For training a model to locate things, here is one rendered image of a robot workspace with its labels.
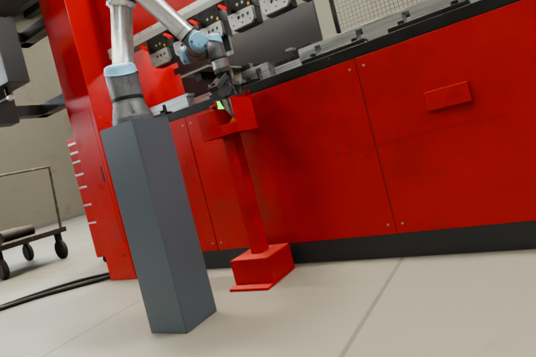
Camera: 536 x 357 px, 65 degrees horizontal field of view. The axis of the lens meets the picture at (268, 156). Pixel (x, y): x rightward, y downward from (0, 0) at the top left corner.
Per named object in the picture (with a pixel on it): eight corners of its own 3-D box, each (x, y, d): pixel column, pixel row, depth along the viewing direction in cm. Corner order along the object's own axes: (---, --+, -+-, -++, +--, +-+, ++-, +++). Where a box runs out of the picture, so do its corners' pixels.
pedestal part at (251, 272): (230, 292, 182) (222, 265, 182) (259, 270, 204) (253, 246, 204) (268, 290, 172) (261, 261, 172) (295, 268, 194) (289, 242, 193)
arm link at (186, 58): (179, 41, 172) (205, 36, 175) (177, 50, 183) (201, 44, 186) (185, 60, 172) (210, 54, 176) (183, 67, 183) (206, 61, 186)
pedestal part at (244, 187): (251, 254, 189) (222, 137, 188) (258, 249, 194) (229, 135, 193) (262, 253, 186) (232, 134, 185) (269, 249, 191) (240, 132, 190)
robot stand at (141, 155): (187, 334, 148) (132, 119, 147) (151, 333, 157) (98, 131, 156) (217, 310, 164) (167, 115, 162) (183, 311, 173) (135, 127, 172)
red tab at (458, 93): (427, 111, 156) (423, 92, 156) (429, 111, 158) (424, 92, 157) (471, 100, 148) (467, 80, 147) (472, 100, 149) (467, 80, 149)
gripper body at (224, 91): (243, 92, 188) (235, 66, 187) (232, 95, 181) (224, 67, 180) (230, 97, 192) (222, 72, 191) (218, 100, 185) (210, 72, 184)
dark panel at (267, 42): (191, 119, 308) (176, 60, 307) (193, 119, 310) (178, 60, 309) (329, 72, 245) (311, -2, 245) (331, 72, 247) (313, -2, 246)
